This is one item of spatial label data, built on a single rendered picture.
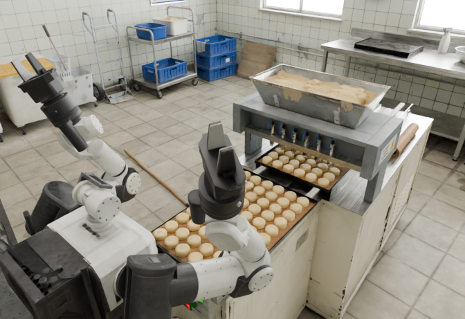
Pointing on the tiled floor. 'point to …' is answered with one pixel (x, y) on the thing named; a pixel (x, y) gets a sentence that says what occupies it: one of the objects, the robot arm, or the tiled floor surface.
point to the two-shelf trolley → (155, 57)
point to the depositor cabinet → (355, 223)
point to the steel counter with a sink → (449, 60)
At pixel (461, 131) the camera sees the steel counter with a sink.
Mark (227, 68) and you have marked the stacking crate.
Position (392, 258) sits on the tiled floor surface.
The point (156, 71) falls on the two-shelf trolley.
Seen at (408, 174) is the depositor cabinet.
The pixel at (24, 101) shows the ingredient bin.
